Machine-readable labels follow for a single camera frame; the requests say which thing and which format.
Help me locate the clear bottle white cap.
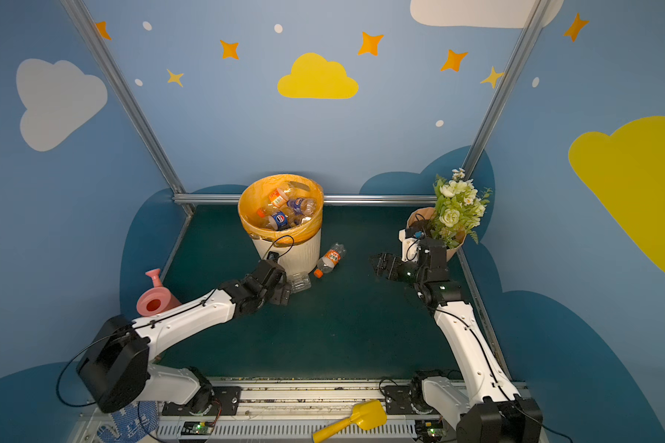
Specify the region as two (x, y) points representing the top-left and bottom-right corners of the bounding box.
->
(287, 272), (311, 293)

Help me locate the pepsi bottle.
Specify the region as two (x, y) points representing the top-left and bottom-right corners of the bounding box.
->
(287, 198), (318, 217)
(262, 212), (295, 231)

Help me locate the orange band bottle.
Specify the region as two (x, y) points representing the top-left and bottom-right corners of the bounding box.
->
(256, 188), (292, 218)

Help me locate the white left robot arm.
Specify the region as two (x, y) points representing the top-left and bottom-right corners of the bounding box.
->
(76, 260), (286, 415)

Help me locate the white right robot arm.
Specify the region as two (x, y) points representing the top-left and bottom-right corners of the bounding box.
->
(371, 238), (543, 442)

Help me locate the white ribbed trash bin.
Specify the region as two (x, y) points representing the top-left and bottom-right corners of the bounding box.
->
(249, 230), (323, 275)

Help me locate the orange bin liner bag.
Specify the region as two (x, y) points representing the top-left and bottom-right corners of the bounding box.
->
(238, 174), (324, 247)

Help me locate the clear bottle orange label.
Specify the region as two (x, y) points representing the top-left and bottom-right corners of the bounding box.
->
(313, 243), (347, 279)

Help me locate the pink ribbed flower pot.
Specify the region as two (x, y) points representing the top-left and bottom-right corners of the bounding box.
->
(406, 207), (467, 261)

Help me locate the artificial white flower plant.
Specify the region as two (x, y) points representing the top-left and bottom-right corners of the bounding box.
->
(430, 168), (492, 244)

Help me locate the pink watering can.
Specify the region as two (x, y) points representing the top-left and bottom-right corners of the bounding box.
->
(137, 269), (181, 317)

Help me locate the yellow toy shovel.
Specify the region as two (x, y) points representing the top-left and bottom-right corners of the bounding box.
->
(312, 400), (387, 443)

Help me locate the blue white knit glove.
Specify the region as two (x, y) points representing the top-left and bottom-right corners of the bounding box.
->
(96, 402), (160, 443)

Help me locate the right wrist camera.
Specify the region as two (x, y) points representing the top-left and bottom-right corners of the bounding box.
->
(399, 227), (427, 262)

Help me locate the aluminium back frame rail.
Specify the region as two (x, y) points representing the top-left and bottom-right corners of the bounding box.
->
(173, 194), (436, 207)

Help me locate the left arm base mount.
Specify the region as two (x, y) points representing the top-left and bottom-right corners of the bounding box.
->
(162, 386), (242, 416)

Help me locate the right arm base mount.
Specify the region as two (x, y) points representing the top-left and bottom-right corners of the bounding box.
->
(380, 385), (441, 415)

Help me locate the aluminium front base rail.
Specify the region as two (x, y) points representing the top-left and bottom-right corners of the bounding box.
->
(69, 377), (466, 442)

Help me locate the right aluminium frame post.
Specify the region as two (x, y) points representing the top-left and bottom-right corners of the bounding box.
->
(463, 0), (552, 177)

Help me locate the aluminium frame post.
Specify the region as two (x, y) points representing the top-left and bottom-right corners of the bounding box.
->
(61, 0), (186, 197)
(463, 0), (552, 177)

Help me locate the left aluminium frame post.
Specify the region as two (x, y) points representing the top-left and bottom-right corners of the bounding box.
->
(61, 0), (186, 197)

